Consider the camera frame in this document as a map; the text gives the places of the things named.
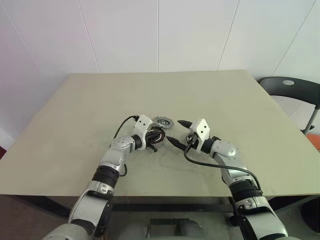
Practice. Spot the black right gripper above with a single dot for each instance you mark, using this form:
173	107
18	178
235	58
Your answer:
193	143

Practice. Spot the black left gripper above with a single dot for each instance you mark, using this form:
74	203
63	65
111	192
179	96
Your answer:
150	140

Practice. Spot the silver motor stator copper coils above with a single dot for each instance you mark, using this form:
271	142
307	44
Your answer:
162	137

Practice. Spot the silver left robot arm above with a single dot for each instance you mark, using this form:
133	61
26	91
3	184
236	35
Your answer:
112	160

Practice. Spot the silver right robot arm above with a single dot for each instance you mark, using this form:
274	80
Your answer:
232	160

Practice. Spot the grey rounded shape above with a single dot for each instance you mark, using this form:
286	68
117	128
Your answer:
192	230

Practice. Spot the black chair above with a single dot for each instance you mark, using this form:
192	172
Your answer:
300	88

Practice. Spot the orange seat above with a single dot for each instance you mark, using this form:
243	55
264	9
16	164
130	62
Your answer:
314	140

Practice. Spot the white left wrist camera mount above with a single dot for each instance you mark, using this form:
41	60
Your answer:
143	122

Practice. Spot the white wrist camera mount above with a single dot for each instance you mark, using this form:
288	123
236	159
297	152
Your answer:
143	122
202	128

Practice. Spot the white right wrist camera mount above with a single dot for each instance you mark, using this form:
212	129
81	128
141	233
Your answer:
202	128

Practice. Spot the black table frame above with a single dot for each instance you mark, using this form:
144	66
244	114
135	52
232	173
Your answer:
175	207

